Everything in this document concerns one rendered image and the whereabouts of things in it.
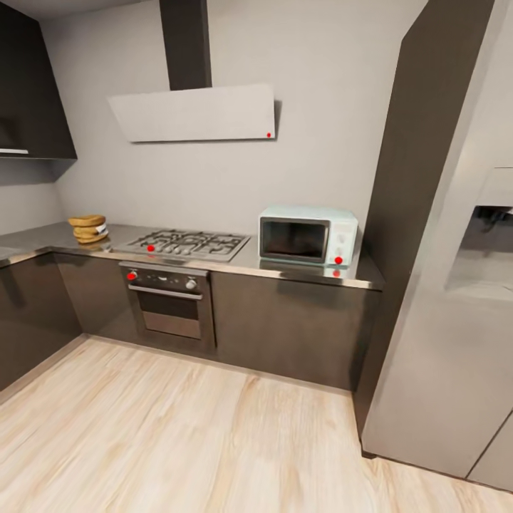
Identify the popcorn bag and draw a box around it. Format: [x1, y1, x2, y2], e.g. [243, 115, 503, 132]
[68, 214, 109, 243]

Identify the microwave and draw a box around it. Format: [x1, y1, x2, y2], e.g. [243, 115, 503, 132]
[258, 206, 358, 266]

